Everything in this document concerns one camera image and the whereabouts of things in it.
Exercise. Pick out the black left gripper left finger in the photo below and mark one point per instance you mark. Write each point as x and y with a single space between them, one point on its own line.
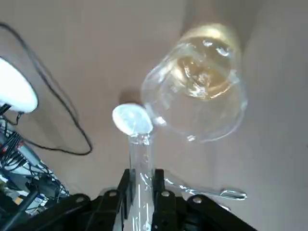
84 211

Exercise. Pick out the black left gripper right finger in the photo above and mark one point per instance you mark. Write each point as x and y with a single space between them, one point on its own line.
168 211

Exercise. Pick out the clear glass test tube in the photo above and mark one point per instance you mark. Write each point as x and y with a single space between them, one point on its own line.
142 156

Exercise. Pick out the metal crucible tongs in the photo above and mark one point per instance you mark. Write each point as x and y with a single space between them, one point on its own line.
231 193

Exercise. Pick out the small white dish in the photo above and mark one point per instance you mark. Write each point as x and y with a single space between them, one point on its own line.
131 118

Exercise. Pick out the glass beaker with yellow liquid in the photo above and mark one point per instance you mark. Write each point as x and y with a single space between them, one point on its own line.
199 84

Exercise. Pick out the white desk lamp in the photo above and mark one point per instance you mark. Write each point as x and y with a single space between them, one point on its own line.
16 89

